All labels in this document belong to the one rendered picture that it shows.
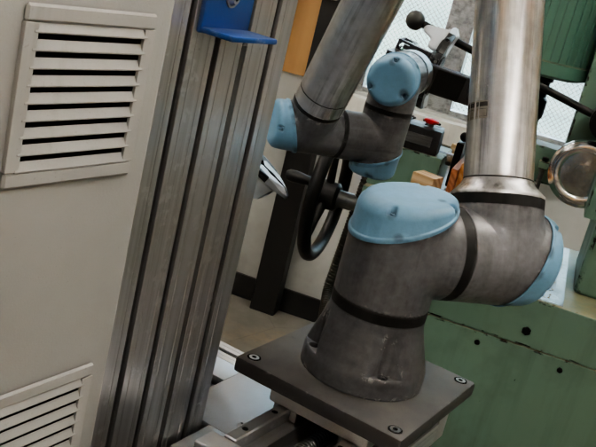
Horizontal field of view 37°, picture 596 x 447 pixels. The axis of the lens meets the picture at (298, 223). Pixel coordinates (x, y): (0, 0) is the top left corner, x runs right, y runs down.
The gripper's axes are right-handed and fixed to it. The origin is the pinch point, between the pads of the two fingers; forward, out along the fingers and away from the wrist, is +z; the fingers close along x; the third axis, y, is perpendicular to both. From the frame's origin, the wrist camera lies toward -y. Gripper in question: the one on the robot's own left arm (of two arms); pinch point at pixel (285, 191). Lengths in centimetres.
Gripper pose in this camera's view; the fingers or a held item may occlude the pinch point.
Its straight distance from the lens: 179.9
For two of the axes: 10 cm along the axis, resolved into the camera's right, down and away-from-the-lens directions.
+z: 6.8, 7.2, -1.2
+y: -6.6, 6.8, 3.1
